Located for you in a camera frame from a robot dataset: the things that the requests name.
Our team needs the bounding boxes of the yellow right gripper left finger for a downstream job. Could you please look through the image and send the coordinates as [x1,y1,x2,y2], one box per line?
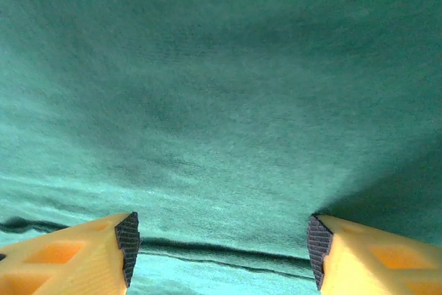
[0,211,142,295]

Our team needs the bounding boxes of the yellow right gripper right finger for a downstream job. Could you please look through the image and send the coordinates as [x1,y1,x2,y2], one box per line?
[307,214,442,295]

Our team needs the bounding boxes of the dark green t-shirt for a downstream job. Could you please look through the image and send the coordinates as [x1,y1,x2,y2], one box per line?
[0,0,442,295]

